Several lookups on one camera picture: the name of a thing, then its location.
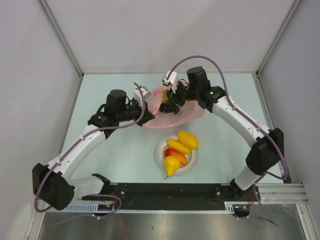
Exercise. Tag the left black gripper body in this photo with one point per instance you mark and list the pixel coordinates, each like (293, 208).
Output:
(132, 112)

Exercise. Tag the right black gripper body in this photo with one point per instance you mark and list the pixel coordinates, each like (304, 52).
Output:
(183, 93)

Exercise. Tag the pink plastic bag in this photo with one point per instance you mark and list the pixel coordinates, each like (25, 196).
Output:
(187, 113)

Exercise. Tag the yellow fake lemon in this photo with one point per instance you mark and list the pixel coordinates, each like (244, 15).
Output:
(178, 146)

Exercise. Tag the red orange fake mango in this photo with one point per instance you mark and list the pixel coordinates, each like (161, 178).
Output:
(177, 154)

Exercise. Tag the yellow fake mango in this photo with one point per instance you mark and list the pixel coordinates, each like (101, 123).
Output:
(188, 139)

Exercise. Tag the yellow fake pear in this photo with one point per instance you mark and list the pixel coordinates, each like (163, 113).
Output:
(171, 165)

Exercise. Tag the white paper plate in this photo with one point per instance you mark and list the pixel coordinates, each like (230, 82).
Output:
(192, 158)

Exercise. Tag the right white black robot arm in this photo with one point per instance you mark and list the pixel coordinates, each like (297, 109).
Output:
(266, 145)

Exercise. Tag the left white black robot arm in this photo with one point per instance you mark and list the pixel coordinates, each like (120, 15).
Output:
(52, 182)

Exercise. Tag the yellow fake starfruit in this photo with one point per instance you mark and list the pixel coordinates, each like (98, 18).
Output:
(164, 96)

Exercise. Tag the black fake grapes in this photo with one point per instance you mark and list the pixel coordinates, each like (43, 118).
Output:
(169, 107)

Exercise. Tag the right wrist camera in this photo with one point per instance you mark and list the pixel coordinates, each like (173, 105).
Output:
(171, 80)

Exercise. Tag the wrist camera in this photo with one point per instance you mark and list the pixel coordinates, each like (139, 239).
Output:
(141, 93)
(171, 80)

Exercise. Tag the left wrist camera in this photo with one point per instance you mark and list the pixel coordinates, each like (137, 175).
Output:
(141, 93)

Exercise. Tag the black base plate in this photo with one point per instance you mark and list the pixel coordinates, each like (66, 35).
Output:
(175, 196)

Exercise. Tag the left aluminium frame post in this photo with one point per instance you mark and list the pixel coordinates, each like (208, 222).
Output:
(43, 4)

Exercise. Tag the aluminium frame post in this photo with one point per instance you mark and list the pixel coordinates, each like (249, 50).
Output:
(278, 36)
(43, 4)

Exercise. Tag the right aluminium frame post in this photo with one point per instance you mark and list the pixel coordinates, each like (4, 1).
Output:
(278, 36)

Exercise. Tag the aluminium front rail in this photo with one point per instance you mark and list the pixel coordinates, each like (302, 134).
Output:
(59, 195)

